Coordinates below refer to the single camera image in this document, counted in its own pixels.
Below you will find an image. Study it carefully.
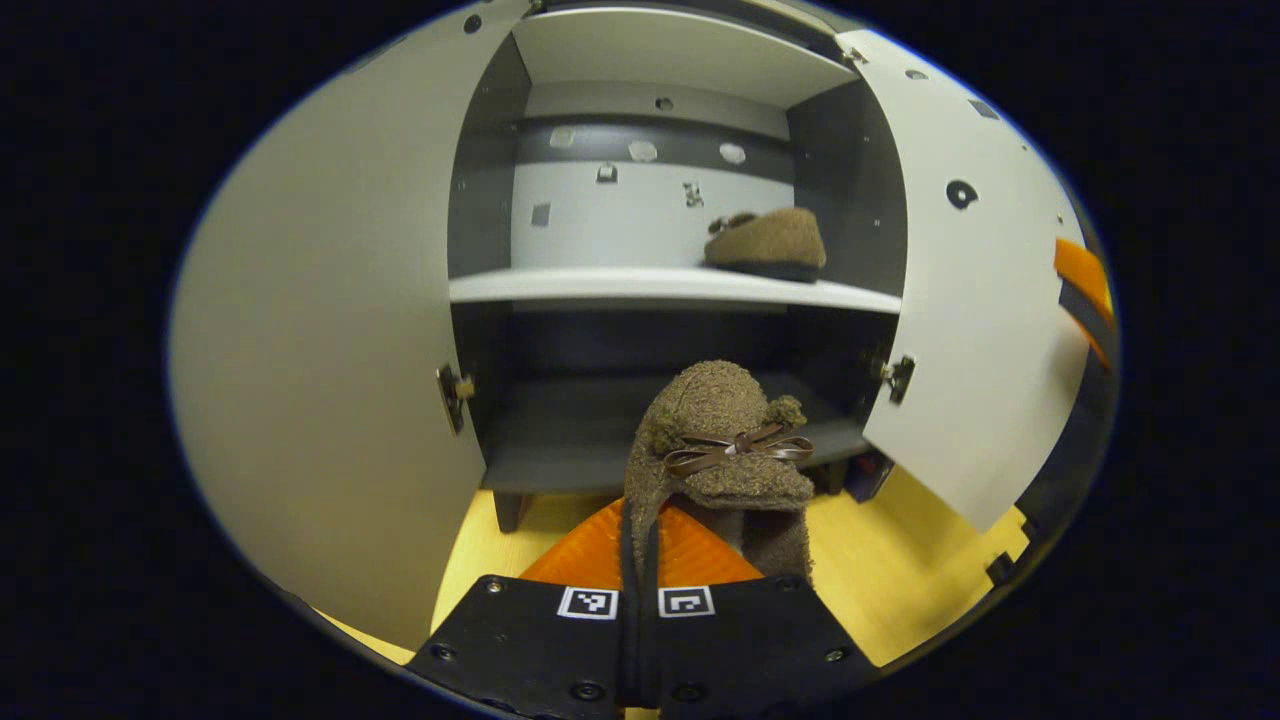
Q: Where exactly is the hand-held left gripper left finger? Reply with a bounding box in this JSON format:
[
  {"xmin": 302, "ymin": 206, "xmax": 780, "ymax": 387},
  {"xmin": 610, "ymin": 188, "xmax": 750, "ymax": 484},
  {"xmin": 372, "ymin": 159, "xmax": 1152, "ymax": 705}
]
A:
[{"xmin": 404, "ymin": 496, "xmax": 642, "ymax": 720}]

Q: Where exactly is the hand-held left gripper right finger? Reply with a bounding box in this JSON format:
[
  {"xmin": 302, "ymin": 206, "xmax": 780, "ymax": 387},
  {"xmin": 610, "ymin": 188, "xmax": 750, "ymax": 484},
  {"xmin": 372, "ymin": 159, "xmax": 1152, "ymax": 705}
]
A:
[{"xmin": 640, "ymin": 500, "xmax": 882, "ymax": 720}]

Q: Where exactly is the dark grey book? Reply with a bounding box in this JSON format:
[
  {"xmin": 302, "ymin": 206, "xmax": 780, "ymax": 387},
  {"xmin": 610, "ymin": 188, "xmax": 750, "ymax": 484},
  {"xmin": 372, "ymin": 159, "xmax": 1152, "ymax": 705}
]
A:
[{"xmin": 844, "ymin": 448, "xmax": 897, "ymax": 505}]

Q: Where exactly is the white cabinet door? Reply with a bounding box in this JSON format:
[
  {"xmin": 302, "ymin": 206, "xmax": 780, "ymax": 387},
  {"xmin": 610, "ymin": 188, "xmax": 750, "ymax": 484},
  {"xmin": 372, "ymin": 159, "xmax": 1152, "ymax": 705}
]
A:
[
  {"xmin": 168, "ymin": 0, "xmax": 533, "ymax": 653},
  {"xmin": 835, "ymin": 28, "xmax": 1093, "ymax": 536}
]

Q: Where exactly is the brown fuzzy shoe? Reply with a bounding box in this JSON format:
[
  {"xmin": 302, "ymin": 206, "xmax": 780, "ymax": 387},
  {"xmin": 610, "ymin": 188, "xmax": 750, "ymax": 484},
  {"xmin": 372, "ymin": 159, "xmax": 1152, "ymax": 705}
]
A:
[
  {"xmin": 702, "ymin": 206, "xmax": 829, "ymax": 285},
  {"xmin": 622, "ymin": 359, "xmax": 817, "ymax": 593}
]

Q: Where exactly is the white shoe cabinet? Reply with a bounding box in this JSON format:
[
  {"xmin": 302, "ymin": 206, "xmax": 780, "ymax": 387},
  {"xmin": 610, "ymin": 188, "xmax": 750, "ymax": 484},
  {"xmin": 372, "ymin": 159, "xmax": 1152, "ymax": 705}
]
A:
[{"xmin": 445, "ymin": 0, "xmax": 911, "ymax": 534}]

